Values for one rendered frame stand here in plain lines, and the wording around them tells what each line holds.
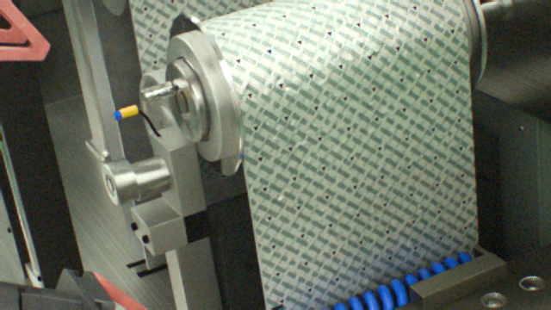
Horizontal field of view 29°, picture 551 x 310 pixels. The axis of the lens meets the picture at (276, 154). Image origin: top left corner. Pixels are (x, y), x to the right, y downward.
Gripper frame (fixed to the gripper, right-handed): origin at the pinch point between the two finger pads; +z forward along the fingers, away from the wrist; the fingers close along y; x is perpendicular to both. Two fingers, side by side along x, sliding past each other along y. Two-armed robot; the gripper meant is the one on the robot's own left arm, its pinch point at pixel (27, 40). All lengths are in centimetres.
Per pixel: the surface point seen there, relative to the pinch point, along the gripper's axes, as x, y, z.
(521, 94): 16.2, 4.6, 46.5
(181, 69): 3.5, 3.1, 12.1
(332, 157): 2.6, 8.1, 26.9
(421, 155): 6.3, 8.0, 35.9
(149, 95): 0.1, 0.6, 11.8
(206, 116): 0.9, 5.6, 15.0
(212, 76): 4.3, 6.5, 13.2
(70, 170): -23, -67, 38
